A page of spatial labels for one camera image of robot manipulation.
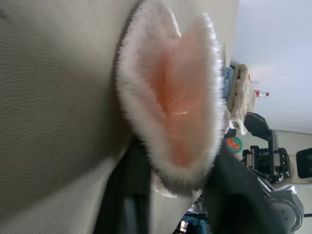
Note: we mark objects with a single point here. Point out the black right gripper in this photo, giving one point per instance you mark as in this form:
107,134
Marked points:
259,159

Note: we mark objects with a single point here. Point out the green orange round object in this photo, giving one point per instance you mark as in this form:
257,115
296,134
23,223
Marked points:
234,145

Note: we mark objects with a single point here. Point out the blue cloth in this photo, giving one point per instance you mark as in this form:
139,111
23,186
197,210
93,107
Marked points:
228,80

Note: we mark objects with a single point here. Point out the red white background object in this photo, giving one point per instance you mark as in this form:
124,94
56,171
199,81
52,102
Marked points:
258,93

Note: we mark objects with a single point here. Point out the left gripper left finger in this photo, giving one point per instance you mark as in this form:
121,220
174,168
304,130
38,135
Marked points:
139,195

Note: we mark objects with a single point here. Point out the beige folded towel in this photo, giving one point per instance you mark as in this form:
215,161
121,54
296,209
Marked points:
242,102

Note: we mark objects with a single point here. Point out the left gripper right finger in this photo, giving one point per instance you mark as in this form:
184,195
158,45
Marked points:
239,200

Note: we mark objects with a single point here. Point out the pale pink towel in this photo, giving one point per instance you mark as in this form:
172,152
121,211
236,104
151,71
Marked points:
175,97

